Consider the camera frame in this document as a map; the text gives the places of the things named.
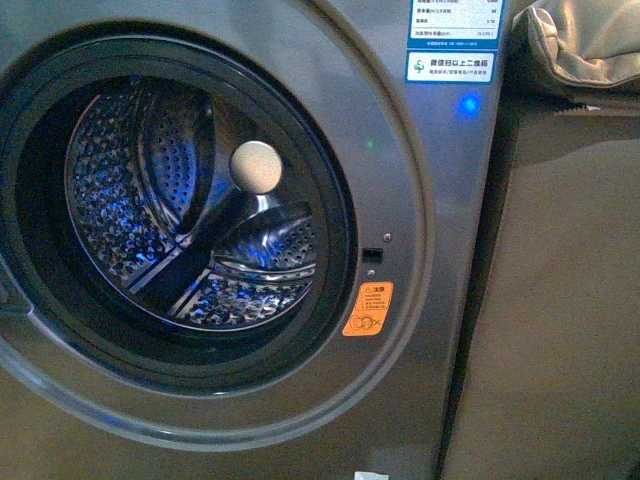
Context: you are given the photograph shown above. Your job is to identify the grey front-load washing machine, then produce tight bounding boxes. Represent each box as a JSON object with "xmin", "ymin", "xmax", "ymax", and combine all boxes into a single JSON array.
[{"xmin": 1, "ymin": 1, "xmax": 512, "ymax": 479}]

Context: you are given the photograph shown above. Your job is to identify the orange warning sticker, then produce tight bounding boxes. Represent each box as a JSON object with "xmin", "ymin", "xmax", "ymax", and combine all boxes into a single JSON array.
[{"xmin": 342, "ymin": 281, "xmax": 394, "ymax": 337}]

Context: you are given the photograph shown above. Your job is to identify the white QR info sticker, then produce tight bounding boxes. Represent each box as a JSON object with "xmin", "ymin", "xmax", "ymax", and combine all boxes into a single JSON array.
[{"xmin": 406, "ymin": 51, "xmax": 496, "ymax": 84}]

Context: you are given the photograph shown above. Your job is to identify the small white floor label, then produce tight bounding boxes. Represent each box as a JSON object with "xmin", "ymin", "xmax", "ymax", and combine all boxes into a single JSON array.
[{"xmin": 353, "ymin": 471, "xmax": 390, "ymax": 480}]

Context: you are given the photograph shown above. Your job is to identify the blue energy label sticker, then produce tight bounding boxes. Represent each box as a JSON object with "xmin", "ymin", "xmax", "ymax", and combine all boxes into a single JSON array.
[{"xmin": 407, "ymin": 0, "xmax": 507, "ymax": 51}]

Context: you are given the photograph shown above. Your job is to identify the beige crumpled cloth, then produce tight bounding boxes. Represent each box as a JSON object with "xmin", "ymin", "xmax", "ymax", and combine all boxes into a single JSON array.
[{"xmin": 506, "ymin": 1, "xmax": 639, "ymax": 98}]

